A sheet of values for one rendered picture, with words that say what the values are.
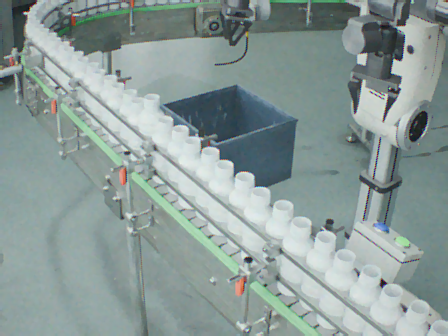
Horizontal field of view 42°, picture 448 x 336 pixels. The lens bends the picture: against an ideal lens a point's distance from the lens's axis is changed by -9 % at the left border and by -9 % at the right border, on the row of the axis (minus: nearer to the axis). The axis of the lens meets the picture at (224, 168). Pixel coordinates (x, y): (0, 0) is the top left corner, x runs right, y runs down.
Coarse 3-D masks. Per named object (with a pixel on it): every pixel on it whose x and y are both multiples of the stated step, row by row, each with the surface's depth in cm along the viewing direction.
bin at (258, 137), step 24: (192, 96) 207; (216, 96) 213; (240, 96) 217; (192, 120) 211; (216, 120) 218; (240, 120) 221; (264, 120) 209; (288, 120) 194; (216, 144) 180; (240, 144) 186; (264, 144) 192; (288, 144) 199; (240, 168) 190; (264, 168) 197; (288, 168) 204
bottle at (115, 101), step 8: (112, 88) 160; (120, 88) 160; (112, 96) 161; (120, 96) 161; (112, 104) 161; (120, 104) 161; (112, 120) 164; (112, 128) 165; (112, 136) 166; (120, 144) 168
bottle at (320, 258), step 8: (320, 232) 110; (328, 232) 111; (320, 240) 111; (328, 240) 111; (320, 248) 109; (328, 248) 108; (312, 256) 111; (320, 256) 109; (328, 256) 109; (312, 264) 110; (320, 264) 109; (328, 264) 109; (320, 272) 110; (304, 280) 114; (312, 280) 112; (304, 288) 114; (312, 288) 112; (320, 288) 112; (312, 296) 113; (320, 296) 113; (304, 304) 115
